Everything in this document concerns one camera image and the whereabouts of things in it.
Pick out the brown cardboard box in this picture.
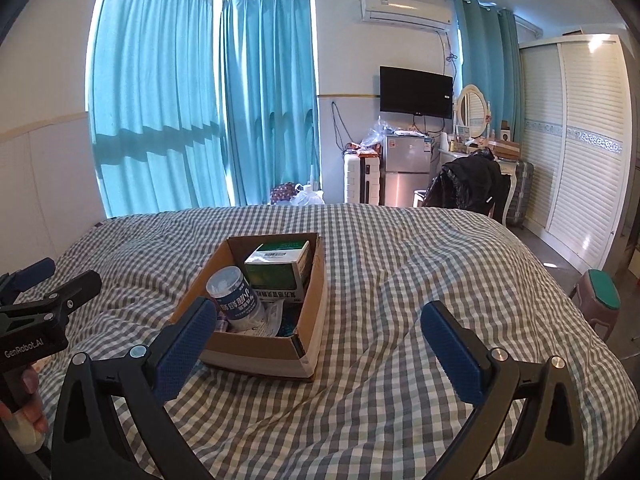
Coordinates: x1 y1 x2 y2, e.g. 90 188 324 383
170 232 328 383

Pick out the grey checked blanket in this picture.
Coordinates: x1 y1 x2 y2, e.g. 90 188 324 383
30 203 628 480

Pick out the silver fridge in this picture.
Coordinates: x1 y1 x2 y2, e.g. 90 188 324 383
381 134 432 207

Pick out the silver suitcase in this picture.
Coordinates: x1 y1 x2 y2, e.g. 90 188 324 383
505 160 535 227

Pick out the blue canister with clear lid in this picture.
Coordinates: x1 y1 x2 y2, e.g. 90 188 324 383
206 266 266 331

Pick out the wide teal curtain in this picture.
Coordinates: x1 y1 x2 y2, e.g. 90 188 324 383
87 0 231 218

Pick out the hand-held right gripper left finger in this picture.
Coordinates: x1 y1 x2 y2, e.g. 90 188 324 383
50 296 218 480

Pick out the green topped stool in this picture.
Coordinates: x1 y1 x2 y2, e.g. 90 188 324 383
570 269 621 341

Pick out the white plastic bag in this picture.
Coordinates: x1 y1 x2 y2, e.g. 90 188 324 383
290 183 325 206

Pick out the narrow teal curtain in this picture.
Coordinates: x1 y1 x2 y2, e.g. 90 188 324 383
452 0 523 136

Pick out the black jacket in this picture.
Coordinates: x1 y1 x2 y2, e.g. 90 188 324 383
424 152 508 221

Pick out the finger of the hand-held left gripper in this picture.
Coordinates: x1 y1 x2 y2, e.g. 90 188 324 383
0 257 56 296
0 270 102 323

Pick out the black wall cable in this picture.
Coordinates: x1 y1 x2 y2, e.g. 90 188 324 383
331 101 351 151

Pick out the white oval mirror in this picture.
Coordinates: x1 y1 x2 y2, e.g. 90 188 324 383
454 85 491 138

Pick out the small cardboard box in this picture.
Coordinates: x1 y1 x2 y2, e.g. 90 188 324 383
487 140 522 161

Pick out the green medicine box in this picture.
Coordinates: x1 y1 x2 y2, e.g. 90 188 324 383
243 240 311 292

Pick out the purple patterned bag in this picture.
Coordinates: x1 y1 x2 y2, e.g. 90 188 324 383
270 182 298 205

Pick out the white suitcase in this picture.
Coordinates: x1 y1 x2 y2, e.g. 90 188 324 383
343 152 383 206

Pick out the clear plastic bag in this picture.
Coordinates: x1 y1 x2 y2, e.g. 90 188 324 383
362 117 388 148

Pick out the white slatted wardrobe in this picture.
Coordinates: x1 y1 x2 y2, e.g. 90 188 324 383
517 34 638 273

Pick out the white air conditioner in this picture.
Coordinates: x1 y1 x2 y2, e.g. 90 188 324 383
361 0 453 32

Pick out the black wall television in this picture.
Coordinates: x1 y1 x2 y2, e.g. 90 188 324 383
379 66 454 120

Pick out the person's left hand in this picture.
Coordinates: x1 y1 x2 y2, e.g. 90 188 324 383
0 362 49 453

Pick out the silver foil packet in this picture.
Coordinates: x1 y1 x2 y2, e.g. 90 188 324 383
257 301 287 337

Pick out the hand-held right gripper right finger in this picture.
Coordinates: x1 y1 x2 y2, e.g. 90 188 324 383
420 301 586 480

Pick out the white printed medicine box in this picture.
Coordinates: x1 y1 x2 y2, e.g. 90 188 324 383
250 285 307 304

